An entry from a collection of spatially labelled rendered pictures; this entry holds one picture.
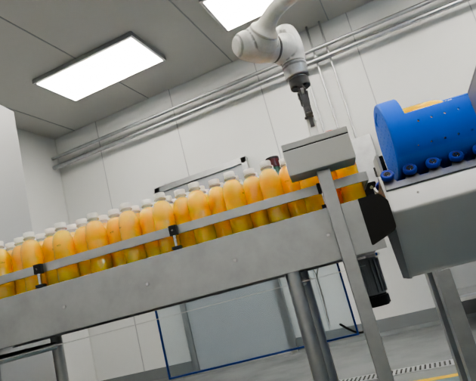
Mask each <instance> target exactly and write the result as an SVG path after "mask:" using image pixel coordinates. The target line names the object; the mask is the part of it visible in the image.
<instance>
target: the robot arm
mask: <svg viewBox="0 0 476 381"><path fill-rule="evenodd" d="M297 1H298V0H273V1H272V2H271V3H270V4H269V5H268V6H267V8H266V10H265V11H264V13H263V14H262V15H261V17H260V19H259V20H258V21H256V22H253V23H252V24H251V26H250V27H249V28H247V29H246V30H242V31H240V32H238V33H237V34H236V35H235V36H234V38H233V41H232V49H233V52H234V54H235V55H236V56H237V57H238V58H239V59H240V60H244V61H246V62H250V63H254V64H276V65H278V66H281V67H282V68H283V73H284V76H285V79H286V81H287V82H288V83H289V87H290V89H291V91H292V92H298V93H297V95H298V99H299V100H300V103H301V106H302V107H303V110H304V114H305V118H304V119H306V120H307V124H308V128H309V132H310V134H311V136H314V135H318V134H319V130H318V128H317V123H316V120H315V118H314V115H313V111H312V109H311V103H310V98H309V95H308V90H306V89H308V88H309V87H310V86H311V83H310V80H309V77H308V76H309V73H308V72H309V71H308V66H307V62H306V60H305V52H304V46H303V44H302V41H301V38H300V36H299V34H298V32H297V30H296V29H295V27H294V26H292V25H290V24H282V25H279V26H278V27H277V22H278V20H279V18H280V17H281V16H282V14H283V13H284V12H285V11H286V10H287V9H289V8H290V7H291V6H292V5H294V4H295V3H296V2H297ZM276 27H277V28H276Z"/></svg>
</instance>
